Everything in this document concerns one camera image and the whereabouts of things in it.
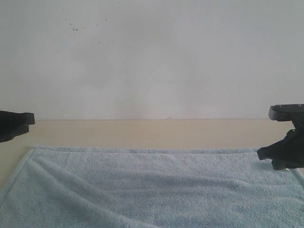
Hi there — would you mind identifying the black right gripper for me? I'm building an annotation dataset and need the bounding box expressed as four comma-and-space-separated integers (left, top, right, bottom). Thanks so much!
257, 129, 304, 170

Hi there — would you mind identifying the light blue terry towel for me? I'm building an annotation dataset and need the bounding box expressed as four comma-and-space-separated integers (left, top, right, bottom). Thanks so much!
0, 146, 304, 228

